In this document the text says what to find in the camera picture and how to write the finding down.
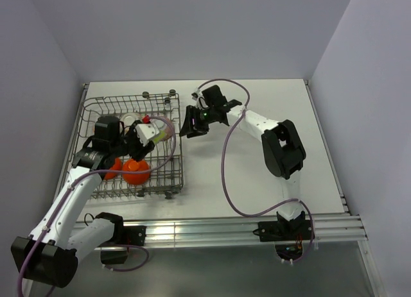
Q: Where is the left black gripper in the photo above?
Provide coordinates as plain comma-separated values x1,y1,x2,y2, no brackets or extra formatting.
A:
110,121,155,162

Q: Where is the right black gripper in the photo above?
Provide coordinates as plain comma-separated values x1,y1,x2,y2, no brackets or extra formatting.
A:
179,105,216,139

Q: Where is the plain orange bowl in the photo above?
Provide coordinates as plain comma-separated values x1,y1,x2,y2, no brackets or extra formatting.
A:
122,159,150,185
104,158,123,180

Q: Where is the dark patterned bottom bowl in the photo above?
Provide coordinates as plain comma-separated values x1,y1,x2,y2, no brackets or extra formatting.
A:
157,117,175,139

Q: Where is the white square bowl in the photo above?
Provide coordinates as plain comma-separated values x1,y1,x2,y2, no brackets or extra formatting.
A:
152,130,169,145

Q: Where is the white bowl yellow flower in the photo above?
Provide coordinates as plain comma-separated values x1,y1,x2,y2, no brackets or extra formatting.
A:
120,112,142,128

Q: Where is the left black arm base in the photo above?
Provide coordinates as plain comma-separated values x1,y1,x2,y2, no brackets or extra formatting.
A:
99,225,150,272

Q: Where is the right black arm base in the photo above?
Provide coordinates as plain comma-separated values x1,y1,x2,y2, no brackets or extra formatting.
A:
252,216,315,261

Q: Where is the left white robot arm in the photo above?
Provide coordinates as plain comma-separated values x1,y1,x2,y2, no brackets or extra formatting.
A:
11,115,161,296

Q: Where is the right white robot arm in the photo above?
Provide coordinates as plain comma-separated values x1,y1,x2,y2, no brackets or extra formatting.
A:
180,85,308,239

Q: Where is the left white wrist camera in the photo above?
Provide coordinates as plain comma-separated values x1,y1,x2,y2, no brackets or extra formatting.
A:
134,115,161,146

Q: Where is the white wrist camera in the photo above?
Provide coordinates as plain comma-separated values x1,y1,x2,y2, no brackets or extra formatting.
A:
134,115,161,146
191,89,209,110

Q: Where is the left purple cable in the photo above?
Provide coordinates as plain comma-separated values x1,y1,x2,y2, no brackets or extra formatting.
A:
15,115,177,297

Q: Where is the grey wire dish rack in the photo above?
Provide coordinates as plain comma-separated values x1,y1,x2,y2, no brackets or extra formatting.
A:
66,89,184,200

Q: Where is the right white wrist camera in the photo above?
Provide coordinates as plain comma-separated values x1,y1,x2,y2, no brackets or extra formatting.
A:
191,89,209,110

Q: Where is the aluminium mounting rail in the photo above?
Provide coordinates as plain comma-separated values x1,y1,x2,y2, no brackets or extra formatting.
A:
125,214,368,249

